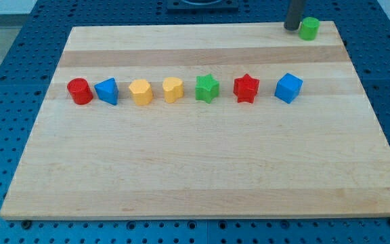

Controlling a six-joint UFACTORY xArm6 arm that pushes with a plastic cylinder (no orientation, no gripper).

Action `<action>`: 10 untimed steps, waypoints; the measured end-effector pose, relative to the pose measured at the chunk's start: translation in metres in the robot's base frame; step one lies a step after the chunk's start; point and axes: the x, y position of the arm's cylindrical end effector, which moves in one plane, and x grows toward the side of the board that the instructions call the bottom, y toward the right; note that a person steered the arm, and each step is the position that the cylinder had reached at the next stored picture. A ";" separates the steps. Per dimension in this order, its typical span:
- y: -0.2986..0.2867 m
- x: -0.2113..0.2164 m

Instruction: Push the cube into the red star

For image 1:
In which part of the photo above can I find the yellow heart block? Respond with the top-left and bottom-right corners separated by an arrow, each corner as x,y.
162,77 -> 184,103

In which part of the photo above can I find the red star block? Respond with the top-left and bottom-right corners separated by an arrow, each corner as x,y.
233,74 -> 260,104

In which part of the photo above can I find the red cylinder block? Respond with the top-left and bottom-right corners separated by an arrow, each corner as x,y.
67,78 -> 93,105

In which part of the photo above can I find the blue triangle block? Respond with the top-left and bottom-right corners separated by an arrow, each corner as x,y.
94,78 -> 119,106

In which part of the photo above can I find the blue cube block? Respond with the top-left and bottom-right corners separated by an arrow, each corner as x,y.
274,73 -> 303,104

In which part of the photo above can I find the green cylinder block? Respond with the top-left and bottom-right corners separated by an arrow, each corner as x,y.
299,17 -> 320,41

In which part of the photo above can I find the wooden board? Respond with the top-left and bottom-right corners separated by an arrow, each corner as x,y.
0,21 -> 390,220

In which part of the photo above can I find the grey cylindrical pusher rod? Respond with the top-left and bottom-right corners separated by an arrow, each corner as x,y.
284,0 -> 307,31

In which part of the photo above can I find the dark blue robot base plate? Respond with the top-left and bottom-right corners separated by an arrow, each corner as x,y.
165,0 -> 239,12

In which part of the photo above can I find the green star block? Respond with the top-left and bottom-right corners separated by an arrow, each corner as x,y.
195,74 -> 219,104

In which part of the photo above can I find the yellow hexagon block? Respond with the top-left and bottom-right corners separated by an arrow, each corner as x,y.
129,79 -> 153,106

